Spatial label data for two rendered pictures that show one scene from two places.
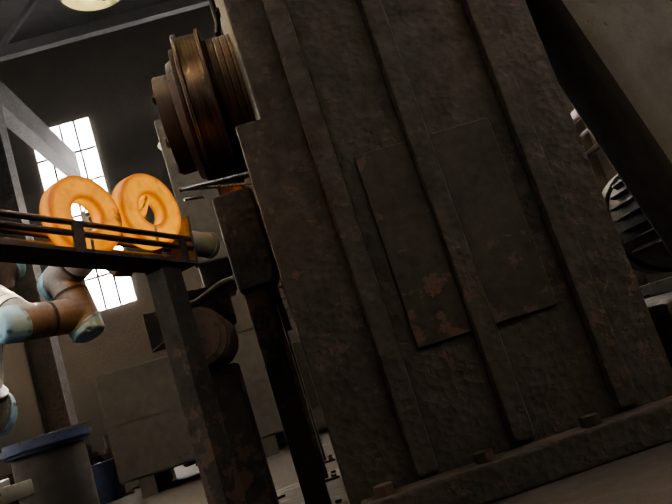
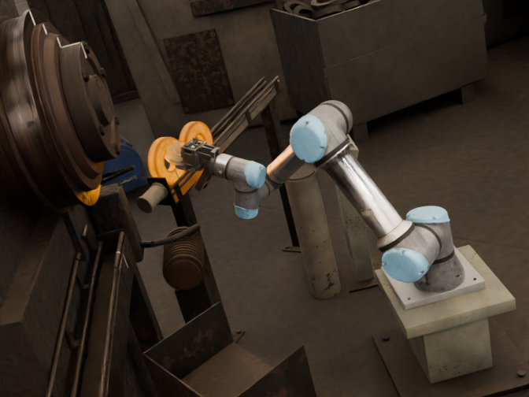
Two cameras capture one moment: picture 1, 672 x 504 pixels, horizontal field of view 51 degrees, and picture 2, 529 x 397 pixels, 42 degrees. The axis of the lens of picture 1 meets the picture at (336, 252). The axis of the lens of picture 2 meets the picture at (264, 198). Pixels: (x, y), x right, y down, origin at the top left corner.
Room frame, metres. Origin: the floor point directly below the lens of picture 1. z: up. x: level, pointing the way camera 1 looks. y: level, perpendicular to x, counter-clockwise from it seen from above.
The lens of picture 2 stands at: (3.43, 0.79, 1.53)
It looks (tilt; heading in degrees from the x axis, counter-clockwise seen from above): 26 degrees down; 185
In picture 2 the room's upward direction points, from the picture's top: 14 degrees counter-clockwise
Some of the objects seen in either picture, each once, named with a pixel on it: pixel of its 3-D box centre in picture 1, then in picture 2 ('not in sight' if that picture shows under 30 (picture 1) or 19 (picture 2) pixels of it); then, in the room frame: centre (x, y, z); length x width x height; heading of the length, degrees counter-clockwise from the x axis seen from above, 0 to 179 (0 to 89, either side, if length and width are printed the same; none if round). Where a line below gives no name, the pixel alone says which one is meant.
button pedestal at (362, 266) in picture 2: not in sight; (350, 207); (1.14, 0.90, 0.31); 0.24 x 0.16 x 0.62; 5
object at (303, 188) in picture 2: not in sight; (313, 234); (1.20, 0.75, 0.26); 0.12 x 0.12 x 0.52
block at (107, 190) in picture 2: (247, 240); (115, 226); (1.65, 0.19, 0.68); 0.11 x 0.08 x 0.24; 95
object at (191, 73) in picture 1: (208, 116); (53, 112); (1.88, 0.23, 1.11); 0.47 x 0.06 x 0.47; 5
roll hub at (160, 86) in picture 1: (174, 125); (93, 102); (1.87, 0.32, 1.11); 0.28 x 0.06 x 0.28; 5
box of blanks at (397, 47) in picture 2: not in sight; (372, 46); (-0.67, 1.31, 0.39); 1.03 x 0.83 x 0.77; 110
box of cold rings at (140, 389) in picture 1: (200, 408); not in sight; (4.57, 1.14, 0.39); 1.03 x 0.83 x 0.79; 99
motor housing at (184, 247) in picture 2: (230, 430); (200, 308); (1.54, 0.33, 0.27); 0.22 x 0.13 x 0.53; 5
